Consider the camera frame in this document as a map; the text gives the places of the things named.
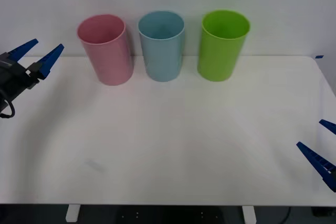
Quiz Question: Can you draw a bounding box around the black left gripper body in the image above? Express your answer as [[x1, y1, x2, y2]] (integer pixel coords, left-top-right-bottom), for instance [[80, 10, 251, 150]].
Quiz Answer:
[[0, 61, 30, 104]]

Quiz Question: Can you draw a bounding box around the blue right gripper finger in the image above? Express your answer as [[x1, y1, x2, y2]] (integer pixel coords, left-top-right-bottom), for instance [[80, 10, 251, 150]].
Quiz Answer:
[[296, 141, 336, 193], [318, 119, 336, 135]]

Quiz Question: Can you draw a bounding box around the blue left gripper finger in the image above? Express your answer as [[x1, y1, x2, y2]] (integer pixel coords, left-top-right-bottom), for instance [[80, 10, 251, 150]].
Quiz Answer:
[[0, 38, 39, 65], [25, 43, 65, 90]]

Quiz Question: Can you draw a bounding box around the pink plastic bin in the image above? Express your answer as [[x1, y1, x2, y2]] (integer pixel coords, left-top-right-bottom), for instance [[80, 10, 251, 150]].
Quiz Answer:
[[76, 14, 134, 87]]

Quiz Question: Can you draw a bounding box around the white table leg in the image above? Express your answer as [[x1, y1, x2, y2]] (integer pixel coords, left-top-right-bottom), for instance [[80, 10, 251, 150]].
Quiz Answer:
[[241, 205, 257, 224], [65, 205, 81, 222]]

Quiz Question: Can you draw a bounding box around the pale blue plastic bin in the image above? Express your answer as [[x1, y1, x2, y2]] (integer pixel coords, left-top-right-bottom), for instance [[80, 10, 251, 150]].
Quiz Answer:
[[138, 10, 185, 82]]

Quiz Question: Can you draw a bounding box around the green plastic bin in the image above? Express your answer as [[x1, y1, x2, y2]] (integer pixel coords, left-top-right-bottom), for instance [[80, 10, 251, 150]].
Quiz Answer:
[[197, 9, 251, 82]]

